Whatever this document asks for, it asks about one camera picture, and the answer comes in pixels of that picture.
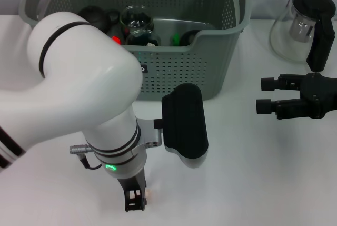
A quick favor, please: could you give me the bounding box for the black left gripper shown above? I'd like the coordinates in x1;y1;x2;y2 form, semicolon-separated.
117;169;147;213

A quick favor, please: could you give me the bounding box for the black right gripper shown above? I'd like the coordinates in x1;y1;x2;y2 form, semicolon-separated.
255;72;337;120

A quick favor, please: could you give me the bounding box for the glass teacup black holder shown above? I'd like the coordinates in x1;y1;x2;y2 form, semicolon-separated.
120;5;155;31
125;28;162;47
181;30;201;46

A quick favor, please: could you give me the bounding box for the green toy brick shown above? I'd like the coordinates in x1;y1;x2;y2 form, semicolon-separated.
170;33;182;47

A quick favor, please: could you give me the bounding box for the grey perforated storage bin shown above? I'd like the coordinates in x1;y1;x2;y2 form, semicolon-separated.
18;0;251;102

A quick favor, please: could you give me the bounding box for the black clay teapot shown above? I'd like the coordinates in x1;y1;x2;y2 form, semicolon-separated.
78;5;121;32

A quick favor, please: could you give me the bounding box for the glass pitcher black handle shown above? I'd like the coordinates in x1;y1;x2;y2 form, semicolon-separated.
269;0;337;73

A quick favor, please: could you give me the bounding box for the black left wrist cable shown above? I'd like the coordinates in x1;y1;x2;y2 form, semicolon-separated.
69;144;103;170

